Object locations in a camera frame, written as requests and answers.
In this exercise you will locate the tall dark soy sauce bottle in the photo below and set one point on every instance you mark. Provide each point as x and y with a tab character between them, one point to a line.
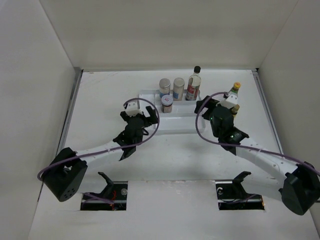
193	86

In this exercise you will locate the red cap chili sauce bottle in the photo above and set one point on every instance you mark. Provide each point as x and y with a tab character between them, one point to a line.
235	89

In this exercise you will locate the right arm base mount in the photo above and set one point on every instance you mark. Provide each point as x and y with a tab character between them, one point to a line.
231	196

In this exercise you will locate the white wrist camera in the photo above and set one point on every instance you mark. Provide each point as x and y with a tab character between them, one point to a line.
229	102
133	108

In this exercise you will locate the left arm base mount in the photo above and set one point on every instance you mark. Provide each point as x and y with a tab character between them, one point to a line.
112	198

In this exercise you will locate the pink label spice jar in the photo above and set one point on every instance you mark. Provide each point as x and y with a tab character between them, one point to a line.
178	89

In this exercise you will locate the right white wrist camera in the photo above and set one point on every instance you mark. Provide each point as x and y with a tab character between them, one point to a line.
229	102

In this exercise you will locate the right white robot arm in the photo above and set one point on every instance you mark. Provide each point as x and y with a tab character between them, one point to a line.
298	181

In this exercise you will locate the white divided organizer tray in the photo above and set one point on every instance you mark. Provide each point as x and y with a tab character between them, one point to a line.
181	119

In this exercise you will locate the small yellow label bottle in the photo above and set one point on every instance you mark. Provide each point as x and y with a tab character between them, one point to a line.
234	110

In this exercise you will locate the blue label spice jar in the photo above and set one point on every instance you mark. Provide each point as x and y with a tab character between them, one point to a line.
164	87

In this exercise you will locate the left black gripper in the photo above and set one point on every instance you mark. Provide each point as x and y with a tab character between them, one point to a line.
149	120

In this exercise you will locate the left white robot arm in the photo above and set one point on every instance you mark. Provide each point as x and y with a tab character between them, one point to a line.
66	172

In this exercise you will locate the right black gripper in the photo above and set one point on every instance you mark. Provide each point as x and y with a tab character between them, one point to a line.
206	115

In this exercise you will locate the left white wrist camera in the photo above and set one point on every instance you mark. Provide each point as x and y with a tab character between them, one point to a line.
133	108

